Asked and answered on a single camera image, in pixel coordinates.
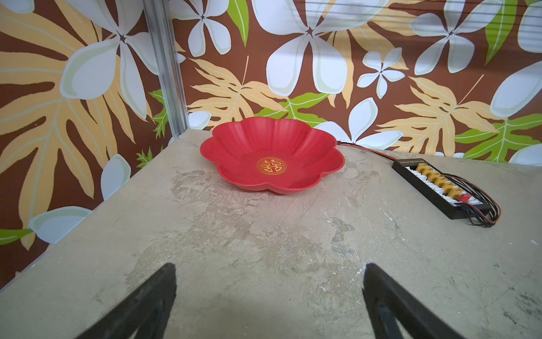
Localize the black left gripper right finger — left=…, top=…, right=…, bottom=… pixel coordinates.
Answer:
left=363, top=263, right=462, bottom=338

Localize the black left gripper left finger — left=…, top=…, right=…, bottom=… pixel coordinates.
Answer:
left=78, top=263, right=176, bottom=338

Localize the red flower-shaped fruit bowl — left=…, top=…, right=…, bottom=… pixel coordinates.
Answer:
left=200, top=117, right=345, bottom=194

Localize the aluminium frame post back left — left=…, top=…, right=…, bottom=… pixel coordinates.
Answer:
left=143, top=0, right=189, bottom=138

